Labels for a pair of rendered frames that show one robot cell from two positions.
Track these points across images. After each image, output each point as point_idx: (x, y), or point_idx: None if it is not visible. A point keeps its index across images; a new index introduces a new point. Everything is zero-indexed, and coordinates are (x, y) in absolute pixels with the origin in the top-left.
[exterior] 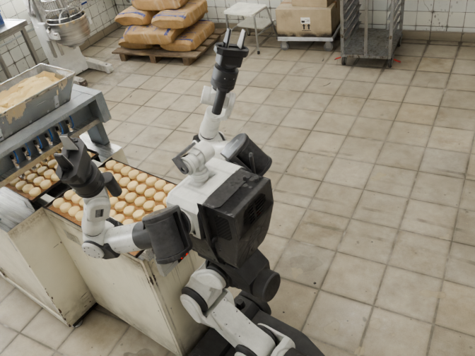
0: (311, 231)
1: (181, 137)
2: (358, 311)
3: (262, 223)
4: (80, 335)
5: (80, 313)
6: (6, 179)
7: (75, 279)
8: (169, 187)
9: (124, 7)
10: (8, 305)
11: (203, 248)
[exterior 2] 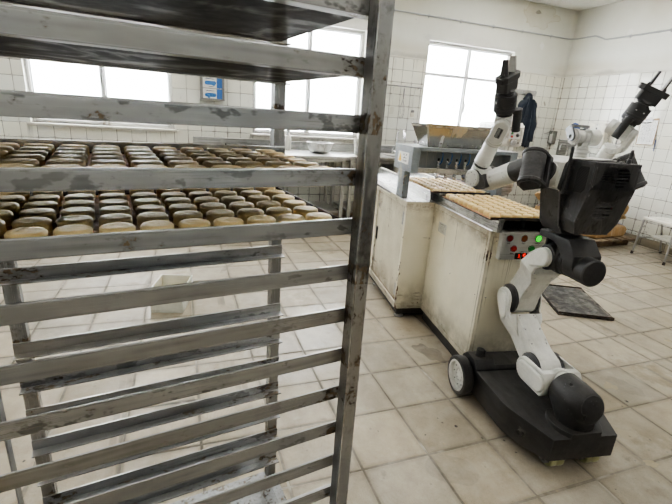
0: (646, 374)
1: None
2: (669, 442)
3: (615, 204)
4: (396, 320)
5: (406, 304)
6: (427, 169)
7: (420, 275)
8: (537, 210)
9: None
10: None
11: (552, 207)
